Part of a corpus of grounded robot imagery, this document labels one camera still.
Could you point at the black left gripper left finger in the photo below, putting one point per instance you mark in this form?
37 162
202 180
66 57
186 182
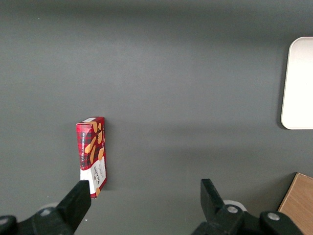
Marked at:
71 208

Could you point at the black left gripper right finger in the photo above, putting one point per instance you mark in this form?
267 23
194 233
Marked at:
212 203

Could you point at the red tartan shortbread box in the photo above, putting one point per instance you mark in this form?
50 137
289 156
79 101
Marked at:
94 147

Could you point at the cream rectangular tray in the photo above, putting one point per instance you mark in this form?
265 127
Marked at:
299 83

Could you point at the wooden two-drawer cabinet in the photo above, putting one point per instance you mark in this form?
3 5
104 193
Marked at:
299 208

